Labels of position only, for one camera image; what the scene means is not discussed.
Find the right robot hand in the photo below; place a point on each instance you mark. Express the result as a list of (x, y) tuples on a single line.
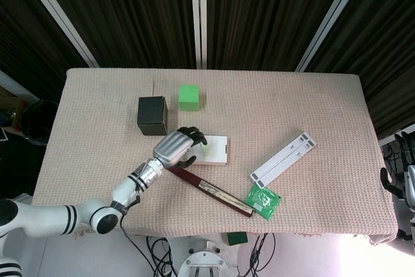
[(411, 186)]

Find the small green block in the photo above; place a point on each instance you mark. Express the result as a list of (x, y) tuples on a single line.
[(236, 239)]

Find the dark pleated curtain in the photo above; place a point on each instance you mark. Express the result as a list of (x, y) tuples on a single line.
[(129, 14)]

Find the green foil packet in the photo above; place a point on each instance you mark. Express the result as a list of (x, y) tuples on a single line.
[(264, 200)]

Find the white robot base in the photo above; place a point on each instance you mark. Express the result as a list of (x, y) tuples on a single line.
[(207, 260)]

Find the green foam cube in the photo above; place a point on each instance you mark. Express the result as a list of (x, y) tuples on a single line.
[(189, 97)]

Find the white metal frame post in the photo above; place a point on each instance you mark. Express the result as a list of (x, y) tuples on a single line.
[(61, 14), (334, 14), (198, 14)]

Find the dark red book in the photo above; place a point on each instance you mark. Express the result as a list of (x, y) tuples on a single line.
[(194, 181)]

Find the pink waffle tablecloth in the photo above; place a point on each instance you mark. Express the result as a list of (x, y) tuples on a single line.
[(259, 111)]

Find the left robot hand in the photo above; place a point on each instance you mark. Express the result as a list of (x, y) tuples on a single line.
[(172, 149)]

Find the black rounded object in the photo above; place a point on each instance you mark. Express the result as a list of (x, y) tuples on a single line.
[(39, 121)]

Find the small paper strip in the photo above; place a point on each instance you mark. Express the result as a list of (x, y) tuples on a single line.
[(206, 150)]

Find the black cardboard box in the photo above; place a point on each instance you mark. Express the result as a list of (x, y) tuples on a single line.
[(150, 115)]

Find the white cardboard box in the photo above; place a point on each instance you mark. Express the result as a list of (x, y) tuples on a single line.
[(218, 150)]

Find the white striped long box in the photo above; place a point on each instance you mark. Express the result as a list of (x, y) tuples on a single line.
[(282, 160)]

